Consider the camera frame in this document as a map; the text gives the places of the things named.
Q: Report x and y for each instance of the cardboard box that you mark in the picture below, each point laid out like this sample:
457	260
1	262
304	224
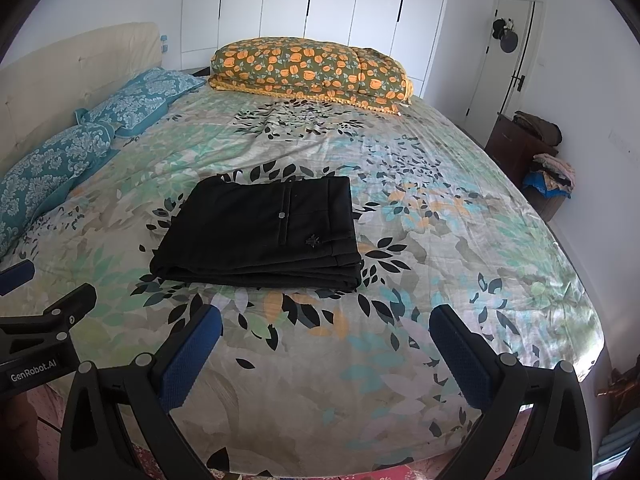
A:
550	205

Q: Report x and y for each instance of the person's left forearm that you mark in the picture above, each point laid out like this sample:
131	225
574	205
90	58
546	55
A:
15	435

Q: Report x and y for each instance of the pile of folded clothes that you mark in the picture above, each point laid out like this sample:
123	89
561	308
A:
552	172

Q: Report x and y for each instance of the white door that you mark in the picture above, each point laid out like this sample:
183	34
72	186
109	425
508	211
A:
487	80

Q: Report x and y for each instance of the wall socket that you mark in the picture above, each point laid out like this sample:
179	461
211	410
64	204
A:
163	44

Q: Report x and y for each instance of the wooden stand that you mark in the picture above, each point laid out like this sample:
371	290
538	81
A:
615	385

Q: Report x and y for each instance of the black pants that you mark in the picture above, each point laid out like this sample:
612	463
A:
250	230

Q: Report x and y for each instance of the orange floral folded quilt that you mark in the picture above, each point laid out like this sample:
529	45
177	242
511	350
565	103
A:
300	65

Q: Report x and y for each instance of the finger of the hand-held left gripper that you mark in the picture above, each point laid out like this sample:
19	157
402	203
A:
70	305
15	277

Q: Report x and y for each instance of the teal patterned pillow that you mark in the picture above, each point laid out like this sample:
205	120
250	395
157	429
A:
45	170
140	95

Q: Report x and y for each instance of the brown bag on cabinet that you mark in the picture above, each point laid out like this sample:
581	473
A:
540	127

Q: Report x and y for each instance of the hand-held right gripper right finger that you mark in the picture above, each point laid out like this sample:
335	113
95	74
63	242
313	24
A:
460	355

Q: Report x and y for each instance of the grey-blue curtain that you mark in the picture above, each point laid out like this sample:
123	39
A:
620	440

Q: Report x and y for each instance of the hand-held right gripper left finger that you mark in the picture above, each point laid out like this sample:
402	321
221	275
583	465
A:
192	355

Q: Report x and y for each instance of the black hat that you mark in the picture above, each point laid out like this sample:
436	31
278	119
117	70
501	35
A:
498	27

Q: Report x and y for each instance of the round black hanging bag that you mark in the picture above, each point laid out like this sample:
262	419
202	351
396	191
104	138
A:
509	41

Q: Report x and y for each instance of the dark wooden dresser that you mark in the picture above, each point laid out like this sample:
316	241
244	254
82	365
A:
510	142

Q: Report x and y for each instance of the bed with leaf-print sheet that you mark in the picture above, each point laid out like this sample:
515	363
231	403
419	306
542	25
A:
450	260

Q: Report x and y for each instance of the white wardrobe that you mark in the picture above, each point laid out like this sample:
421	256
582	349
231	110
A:
340	0

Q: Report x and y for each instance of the beige padded headboard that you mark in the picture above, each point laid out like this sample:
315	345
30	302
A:
75	70

